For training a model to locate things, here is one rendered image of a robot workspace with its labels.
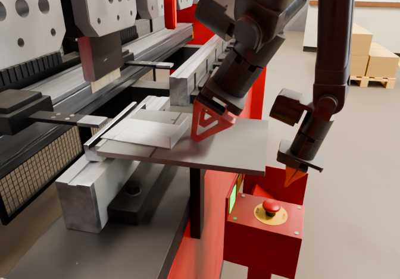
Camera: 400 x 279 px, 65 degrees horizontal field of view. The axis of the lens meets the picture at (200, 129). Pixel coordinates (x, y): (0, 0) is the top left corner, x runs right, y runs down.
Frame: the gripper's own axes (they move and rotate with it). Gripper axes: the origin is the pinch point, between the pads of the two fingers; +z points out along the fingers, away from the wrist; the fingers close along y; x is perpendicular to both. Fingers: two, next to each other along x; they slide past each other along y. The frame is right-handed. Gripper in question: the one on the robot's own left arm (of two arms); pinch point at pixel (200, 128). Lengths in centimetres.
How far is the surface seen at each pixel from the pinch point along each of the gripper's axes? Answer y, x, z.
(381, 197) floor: -130, 128, 46
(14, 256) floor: -41, -38, 141
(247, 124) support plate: -7.5, 7.4, -2.1
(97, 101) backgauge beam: -34, -28, 30
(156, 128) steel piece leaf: -1.8, -6.5, 5.6
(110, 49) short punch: -2.4, -19.7, -2.5
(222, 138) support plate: -0.8, 4.1, -0.3
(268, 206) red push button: -8.0, 21.9, 11.6
